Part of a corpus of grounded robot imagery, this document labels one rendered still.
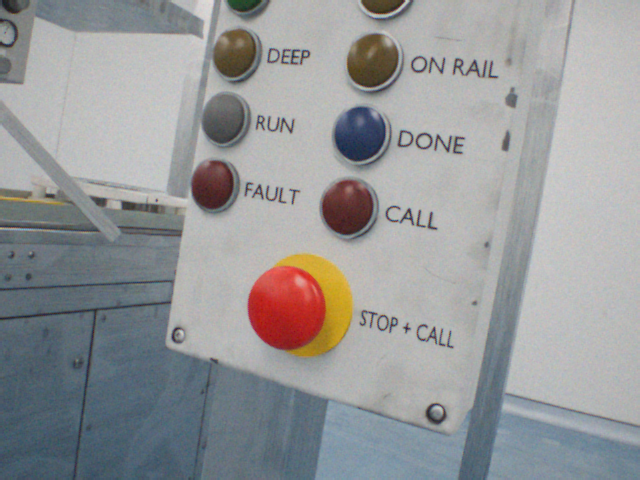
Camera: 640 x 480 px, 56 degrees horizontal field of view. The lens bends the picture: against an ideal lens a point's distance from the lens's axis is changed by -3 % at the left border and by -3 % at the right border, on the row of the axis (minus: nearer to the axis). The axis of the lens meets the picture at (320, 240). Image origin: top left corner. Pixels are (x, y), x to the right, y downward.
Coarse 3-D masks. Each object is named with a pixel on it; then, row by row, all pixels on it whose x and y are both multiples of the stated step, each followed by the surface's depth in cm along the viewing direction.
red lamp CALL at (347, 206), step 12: (348, 180) 30; (336, 192) 30; (348, 192) 30; (360, 192) 30; (324, 204) 30; (336, 204) 30; (348, 204) 30; (360, 204) 30; (372, 204) 30; (324, 216) 30; (336, 216) 30; (348, 216) 30; (360, 216) 30; (336, 228) 30; (348, 228) 30; (360, 228) 30
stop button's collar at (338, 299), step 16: (288, 256) 32; (304, 256) 31; (320, 256) 31; (320, 272) 31; (336, 272) 30; (336, 288) 30; (336, 304) 30; (352, 304) 30; (336, 320) 30; (320, 336) 31; (336, 336) 30; (432, 336) 29; (288, 352) 31; (304, 352) 31; (320, 352) 31
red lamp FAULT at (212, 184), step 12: (204, 168) 33; (216, 168) 33; (228, 168) 33; (192, 180) 34; (204, 180) 33; (216, 180) 33; (228, 180) 33; (204, 192) 33; (216, 192) 33; (228, 192) 33; (204, 204) 33; (216, 204) 33
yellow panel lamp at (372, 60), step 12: (372, 36) 30; (384, 36) 29; (360, 48) 30; (372, 48) 29; (384, 48) 29; (396, 48) 29; (348, 60) 30; (360, 60) 30; (372, 60) 29; (384, 60) 29; (396, 60) 29; (348, 72) 30; (360, 72) 30; (372, 72) 29; (384, 72) 29; (360, 84) 30; (372, 84) 30
